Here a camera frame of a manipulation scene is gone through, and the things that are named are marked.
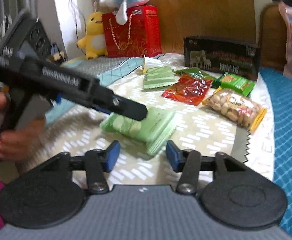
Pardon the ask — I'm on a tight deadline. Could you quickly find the black metal storage box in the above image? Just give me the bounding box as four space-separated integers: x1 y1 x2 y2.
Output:
184 36 261 81

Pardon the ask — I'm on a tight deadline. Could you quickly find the brown wood wall panel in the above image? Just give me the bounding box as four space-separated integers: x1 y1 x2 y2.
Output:
88 0 257 55

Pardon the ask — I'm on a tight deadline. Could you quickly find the bright green snack packet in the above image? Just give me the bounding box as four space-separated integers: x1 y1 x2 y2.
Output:
211 72 255 96

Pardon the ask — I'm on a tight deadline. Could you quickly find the person's left hand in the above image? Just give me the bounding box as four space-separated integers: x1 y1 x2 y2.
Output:
0 92 46 161

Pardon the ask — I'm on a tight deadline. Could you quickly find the blue patterned blanket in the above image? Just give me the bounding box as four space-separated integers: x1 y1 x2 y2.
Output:
260 68 292 236

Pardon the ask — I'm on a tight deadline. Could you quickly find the beige patterned bed sheet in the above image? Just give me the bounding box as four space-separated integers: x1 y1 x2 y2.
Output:
18 52 276 190

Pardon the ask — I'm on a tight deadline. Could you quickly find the yellow duck plush toy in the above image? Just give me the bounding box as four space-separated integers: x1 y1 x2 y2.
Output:
77 11 107 59

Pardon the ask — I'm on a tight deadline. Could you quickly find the red snack packet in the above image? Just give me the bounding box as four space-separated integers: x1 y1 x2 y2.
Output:
161 74 212 106

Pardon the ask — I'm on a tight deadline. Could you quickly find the dark green snack packet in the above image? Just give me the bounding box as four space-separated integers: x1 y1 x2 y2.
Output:
174 67 216 81

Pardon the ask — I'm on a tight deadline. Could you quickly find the light green wafer pack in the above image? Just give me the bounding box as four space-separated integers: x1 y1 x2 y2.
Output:
100 107 176 157

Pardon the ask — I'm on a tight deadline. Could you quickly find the red gift bag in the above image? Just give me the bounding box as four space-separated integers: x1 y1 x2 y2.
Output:
102 5 162 57

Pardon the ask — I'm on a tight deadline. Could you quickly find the yellow-edged peanut bag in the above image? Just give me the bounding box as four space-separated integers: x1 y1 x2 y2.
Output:
202 87 267 131

